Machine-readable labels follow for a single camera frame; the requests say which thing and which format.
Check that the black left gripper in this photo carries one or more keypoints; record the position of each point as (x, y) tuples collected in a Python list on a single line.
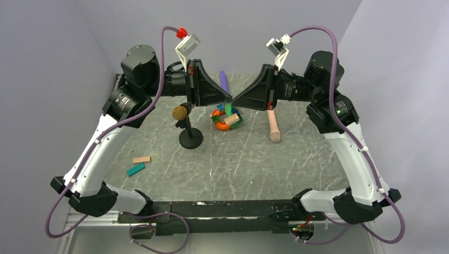
[(205, 91)]

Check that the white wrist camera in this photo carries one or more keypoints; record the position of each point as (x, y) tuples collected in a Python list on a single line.
[(278, 47), (187, 44)]

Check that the teal wooden block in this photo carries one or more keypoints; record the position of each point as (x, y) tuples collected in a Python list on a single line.
[(135, 169)]

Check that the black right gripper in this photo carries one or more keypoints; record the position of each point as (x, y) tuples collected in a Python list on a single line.
[(257, 96)]

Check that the gold microphone on black stand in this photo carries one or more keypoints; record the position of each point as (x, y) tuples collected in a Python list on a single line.
[(189, 138)]

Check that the green plastic key tag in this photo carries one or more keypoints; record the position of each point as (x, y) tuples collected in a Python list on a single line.
[(228, 109)]

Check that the black table front rail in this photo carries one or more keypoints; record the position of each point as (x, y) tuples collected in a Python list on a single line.
[(275, 216)]

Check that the purple cylinder toy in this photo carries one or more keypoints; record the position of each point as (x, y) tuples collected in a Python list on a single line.
[(224, 81)]

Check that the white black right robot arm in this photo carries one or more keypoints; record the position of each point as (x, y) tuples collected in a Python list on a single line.
[(362, 201)]

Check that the tan wooden block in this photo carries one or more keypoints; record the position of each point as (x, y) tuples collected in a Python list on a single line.
[(138, 160)]

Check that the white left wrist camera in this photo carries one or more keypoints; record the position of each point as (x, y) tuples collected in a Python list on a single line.
[(187, 44)]

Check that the beige wooden pestle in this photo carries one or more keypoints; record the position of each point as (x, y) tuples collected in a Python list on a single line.
[(275, 134)]

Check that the aluminium frame rail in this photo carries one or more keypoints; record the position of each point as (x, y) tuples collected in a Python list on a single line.
[(109, 220)]

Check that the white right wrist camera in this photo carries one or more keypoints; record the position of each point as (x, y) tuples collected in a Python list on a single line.
[(278, 47)]

